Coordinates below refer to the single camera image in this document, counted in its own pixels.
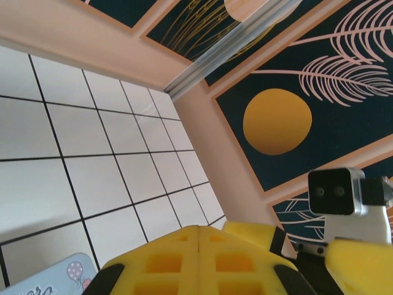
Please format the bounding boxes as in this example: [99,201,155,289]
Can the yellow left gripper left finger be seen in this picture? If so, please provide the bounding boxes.
[91,225,200,295]

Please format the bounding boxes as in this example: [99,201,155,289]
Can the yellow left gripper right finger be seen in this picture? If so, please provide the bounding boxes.
[198,226,313,295]

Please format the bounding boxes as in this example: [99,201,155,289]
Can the light blue pouch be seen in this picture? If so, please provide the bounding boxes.
[0,252,99,295]

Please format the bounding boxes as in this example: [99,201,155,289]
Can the dark panel orange oval feathers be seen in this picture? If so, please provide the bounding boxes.
[202,0,393,193]

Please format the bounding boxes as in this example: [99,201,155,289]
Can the dark panel pink circle gold lines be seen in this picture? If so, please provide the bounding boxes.
[139,0,295,65]

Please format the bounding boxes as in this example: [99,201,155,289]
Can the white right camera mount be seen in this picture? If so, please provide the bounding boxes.
[324,202,392,246]

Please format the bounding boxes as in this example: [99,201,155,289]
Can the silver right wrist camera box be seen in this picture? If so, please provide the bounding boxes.
[308,167,367,216]

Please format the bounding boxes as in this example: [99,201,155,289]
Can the aluminium corner post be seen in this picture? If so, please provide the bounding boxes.
[165,0,303,102]

